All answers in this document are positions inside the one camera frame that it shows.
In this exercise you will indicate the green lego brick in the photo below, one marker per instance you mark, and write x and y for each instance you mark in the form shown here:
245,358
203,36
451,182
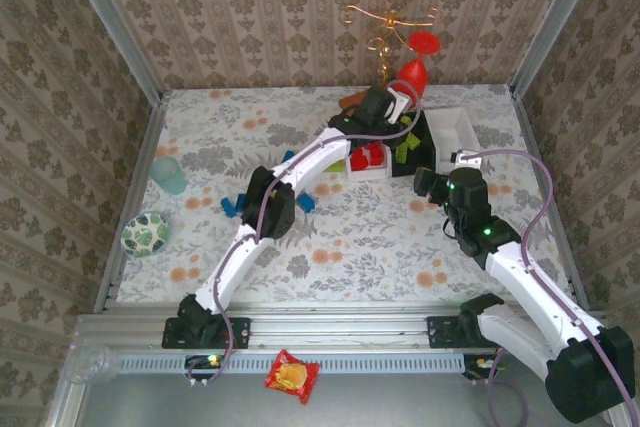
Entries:
400,153
412,140
405,121
335,168

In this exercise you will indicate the black plastic container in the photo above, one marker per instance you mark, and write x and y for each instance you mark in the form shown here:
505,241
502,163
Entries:
422,162

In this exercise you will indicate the red lego brick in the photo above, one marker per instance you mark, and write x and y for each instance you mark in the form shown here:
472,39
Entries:
359,161
378,151
377,164

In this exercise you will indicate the white plastic container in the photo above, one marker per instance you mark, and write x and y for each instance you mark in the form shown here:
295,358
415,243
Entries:
367,174
452,129

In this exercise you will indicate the blue lego brick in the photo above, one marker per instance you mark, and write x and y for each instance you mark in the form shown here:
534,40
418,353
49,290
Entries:
288,156
230,207
306,203

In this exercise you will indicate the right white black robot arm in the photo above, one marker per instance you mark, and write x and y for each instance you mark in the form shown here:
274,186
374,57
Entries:
525,287

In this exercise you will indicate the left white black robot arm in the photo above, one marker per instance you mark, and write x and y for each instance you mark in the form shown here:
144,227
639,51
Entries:
235,267

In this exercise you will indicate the red goblet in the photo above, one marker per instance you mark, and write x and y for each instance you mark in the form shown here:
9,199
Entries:
415,74

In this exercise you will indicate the floral tablecloth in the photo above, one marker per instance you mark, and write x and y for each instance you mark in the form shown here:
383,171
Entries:
380,257

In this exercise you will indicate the black controller board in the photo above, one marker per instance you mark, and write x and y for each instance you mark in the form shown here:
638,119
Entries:
200,364
480,362

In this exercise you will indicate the light blue cup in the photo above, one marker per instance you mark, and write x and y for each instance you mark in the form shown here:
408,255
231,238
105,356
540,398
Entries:
167,174

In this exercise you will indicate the red snack packet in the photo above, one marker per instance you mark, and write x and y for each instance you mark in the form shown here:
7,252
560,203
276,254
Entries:
292,377

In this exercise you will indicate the leaf patterned bowl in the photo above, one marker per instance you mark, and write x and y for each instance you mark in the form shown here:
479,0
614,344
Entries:
145,236

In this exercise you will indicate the clear plastic cup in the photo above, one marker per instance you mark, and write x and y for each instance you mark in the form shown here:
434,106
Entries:
92,362

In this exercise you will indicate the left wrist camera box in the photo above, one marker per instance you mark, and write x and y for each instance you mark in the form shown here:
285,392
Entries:
399,104

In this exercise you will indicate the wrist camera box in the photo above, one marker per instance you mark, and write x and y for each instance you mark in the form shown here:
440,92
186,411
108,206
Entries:
467,158
399,104

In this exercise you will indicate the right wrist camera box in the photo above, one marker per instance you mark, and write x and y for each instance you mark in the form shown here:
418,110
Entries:
467,158

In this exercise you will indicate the aluminium side rail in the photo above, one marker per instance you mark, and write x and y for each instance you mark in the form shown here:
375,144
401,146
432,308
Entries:
527,127
134,197

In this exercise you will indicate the aluminium front rail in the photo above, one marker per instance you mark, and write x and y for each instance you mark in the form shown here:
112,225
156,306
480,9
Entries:
340,332

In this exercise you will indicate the aluminium frame post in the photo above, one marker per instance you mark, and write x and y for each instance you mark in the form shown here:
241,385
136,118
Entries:
555,22
114,22

